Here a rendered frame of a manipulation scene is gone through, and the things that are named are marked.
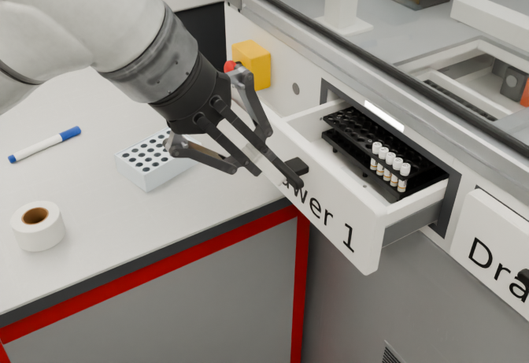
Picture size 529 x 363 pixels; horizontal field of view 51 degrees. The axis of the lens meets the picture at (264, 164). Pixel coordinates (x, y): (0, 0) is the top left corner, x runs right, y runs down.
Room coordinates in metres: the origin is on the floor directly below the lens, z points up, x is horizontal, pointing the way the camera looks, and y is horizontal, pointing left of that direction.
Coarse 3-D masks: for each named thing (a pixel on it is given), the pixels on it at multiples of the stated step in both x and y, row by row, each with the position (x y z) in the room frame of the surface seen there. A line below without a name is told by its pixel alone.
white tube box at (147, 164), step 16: (144, 144) 0.79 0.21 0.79; (160, 144) 0.80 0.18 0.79; (128, 160) 0.75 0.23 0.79; (144, 160) 0.75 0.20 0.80; (160, 160) 0.75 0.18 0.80; (176, 160) 0.75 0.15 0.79; (192, 160) 0.78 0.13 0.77; (128, 176) 0.74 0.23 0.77; (144, 176) 0.70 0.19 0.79; (160, 176) 0.72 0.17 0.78
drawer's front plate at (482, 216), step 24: (480, 192) 0.51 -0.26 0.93; (480, 216) 0.49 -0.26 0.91; (504, 216) 0.47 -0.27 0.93; (456, 240) 0.51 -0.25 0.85; (480, 240) 0.48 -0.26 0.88; (504, 240) 0.46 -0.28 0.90; (528, 240) 0.43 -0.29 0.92; (504, 264) 0.45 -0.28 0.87; (528, 264) 0.42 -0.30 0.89; (504, 288) 0.44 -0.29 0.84; (528, 312) 0.41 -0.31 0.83
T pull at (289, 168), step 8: (280, 160) 0.59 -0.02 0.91; (288, 160) 0.59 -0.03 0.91; (296, 160) 0.59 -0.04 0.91; (280, 168) 0.58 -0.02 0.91; (288, 168) 0.57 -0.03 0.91; (296, 168) 0.58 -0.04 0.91; (304, 168) 0.58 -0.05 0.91; (288, 176) 0.56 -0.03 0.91; (296, 176) 0.56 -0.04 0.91; (296, 184) 0.54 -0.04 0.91
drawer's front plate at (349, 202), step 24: (288, 144) 0.62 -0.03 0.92; (312, 144) 0.61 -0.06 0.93; (312, 168) 0.58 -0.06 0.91; (336, 168) 0.55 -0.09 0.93; (288, 192) 0.62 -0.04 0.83; (312, 192) 0.57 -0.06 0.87; (336, 192) 0.53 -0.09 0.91; (360, 192) 0.51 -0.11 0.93; (312, 216) 0.57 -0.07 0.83; (336, 216) 0.53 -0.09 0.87; (360, 216) 0.49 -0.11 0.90; (384, 216) 0.48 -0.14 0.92; (336, 240) 0.52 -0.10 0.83; (360, 240) 0.49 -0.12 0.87; (360, 264) 0.48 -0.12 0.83
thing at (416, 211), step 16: (304, 112) 0.74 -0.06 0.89; (320, 112) 0.75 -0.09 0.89; (304, 128) 0.73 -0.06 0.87; (320, 128) 0.75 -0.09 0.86; (320, 144) 0.73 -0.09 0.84; (336, 160) 0.69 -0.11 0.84; (368, 176) 0.65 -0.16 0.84; (384, 192) 0.61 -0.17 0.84; (416, 192) 0.61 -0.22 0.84; (432, 192) 0.55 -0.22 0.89; (400, 208) 0.52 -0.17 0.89; (416, 208) 0.53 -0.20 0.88; (432, 208) 0.55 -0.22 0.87; (400, 224) 0.52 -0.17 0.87; (416, 224) 0.53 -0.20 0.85; (384, 240) 0.50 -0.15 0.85
